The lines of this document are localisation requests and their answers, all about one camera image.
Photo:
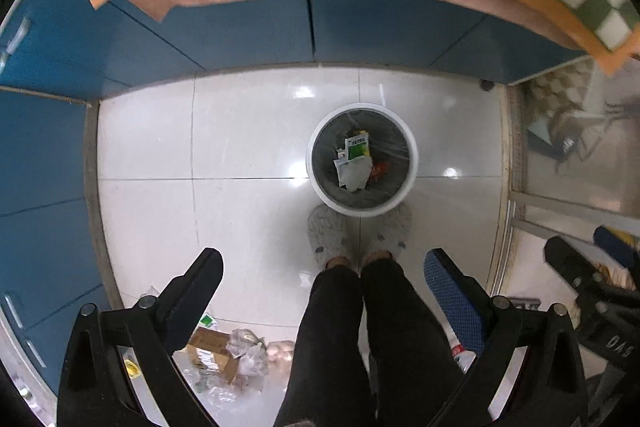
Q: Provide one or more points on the white round trash bin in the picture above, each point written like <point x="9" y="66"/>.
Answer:
<point x="325" y="142"/>

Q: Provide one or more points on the crumpled clear plastic wrap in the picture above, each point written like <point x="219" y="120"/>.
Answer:
<point x="247" y="352"/>

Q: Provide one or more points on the clear plastic bag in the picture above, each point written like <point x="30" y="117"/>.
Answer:
<point x="225" y="392"/>

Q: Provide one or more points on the small green white packet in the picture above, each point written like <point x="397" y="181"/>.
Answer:
<point x="207" y="321"/>

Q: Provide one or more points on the blue side cabinet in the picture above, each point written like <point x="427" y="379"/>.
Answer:
<point x="45" y="207"/>

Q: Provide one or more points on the brown cardboard box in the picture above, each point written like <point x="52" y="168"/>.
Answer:
<point x="212" y="349"/>

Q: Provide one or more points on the white paper napkin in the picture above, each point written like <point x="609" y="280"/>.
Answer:
<point x="355" y="176"/>

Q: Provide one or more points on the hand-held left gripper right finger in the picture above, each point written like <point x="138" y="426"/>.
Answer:
<point x="450" y="302"/>

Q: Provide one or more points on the red wrapper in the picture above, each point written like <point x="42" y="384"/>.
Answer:
<point x="379" y="171"/>

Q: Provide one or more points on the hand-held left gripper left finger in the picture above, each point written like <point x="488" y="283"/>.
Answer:
<point x="200" y="277"/>

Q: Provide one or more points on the plastic bottle red label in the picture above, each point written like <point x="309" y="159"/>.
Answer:
<point x="459" y="351"/>

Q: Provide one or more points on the green white carton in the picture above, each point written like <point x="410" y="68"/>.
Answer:
<point x="357" y="149"/>

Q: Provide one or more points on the glass sliding door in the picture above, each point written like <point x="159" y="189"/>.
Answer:
<point x="575" y="147"/>

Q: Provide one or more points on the blue cabinet doors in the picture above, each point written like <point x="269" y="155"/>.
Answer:
<point x="250" y="32"/>

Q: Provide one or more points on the white foil sachet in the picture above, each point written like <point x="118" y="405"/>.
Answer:
<point x="341" y="157"/>

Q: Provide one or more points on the person's black pants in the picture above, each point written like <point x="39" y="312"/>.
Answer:
<point x="350" y="347"/>

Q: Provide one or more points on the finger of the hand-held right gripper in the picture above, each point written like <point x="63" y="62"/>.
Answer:
<point x="612" y="243"/>
<point x="567" y="259"/>

